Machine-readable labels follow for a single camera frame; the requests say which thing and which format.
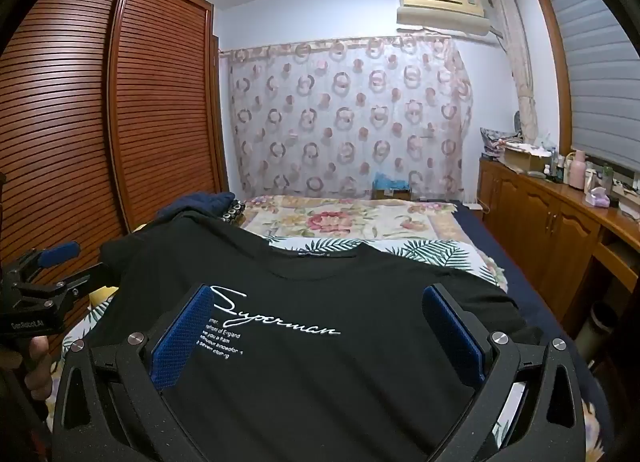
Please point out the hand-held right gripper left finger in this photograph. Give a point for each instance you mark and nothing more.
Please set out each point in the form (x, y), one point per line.
(182, 337)

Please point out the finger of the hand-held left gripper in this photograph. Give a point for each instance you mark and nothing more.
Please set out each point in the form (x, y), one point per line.
(80, 283)
(60, 252)

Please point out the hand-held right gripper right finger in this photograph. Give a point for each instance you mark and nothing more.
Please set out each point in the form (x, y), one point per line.
(452, 337)

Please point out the black printed t-shirt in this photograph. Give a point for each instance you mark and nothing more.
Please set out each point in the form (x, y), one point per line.
(300, 292)

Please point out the person's left hand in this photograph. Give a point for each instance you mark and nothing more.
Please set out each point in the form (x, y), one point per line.
(37, 362)

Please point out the navy bed sheet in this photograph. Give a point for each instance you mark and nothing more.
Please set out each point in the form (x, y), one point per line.
(525, 292)

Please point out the leaf print bed cover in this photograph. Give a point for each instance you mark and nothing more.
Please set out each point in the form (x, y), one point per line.
(440, 252)

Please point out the wooden sideboard cabinet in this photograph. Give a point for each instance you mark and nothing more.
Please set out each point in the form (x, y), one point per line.
(540, 222)

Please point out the grey waste bin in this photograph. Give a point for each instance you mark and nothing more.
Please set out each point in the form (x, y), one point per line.
(602, 327)

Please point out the floral blanket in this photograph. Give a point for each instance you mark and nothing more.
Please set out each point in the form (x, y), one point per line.
(340, 217)

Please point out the blue cloth on box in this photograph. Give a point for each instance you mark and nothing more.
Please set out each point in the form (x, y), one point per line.
(390, 181)

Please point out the wooden louvred wardrobe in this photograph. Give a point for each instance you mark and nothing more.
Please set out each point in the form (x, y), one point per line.
(160, 92)

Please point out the cardboard box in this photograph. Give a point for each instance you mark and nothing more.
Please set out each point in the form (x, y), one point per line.
(520, 157)

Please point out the dark green bottle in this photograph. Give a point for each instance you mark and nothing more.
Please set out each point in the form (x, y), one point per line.
(560, 170)

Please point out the floral fabric bag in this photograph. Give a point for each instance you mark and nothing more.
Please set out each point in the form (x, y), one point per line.
(495, 140)

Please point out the pink tissue box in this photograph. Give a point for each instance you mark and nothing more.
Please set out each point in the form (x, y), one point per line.
(599, 197)

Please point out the pink bottle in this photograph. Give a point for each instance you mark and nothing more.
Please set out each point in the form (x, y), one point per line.
(577, 172)

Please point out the circle pattern sheer curtain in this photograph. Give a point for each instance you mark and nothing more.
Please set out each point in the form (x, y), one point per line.
(350, 117)

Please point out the beige drape curtain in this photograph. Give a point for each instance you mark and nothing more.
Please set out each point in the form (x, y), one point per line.
(520, 67)

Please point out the grey window blind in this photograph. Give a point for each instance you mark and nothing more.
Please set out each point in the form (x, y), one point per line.
(600, 82)

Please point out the wooden window frame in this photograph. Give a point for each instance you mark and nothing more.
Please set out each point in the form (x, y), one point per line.
(552, 67)

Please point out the wall air conditioner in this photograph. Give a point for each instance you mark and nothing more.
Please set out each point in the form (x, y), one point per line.
(440, 7)

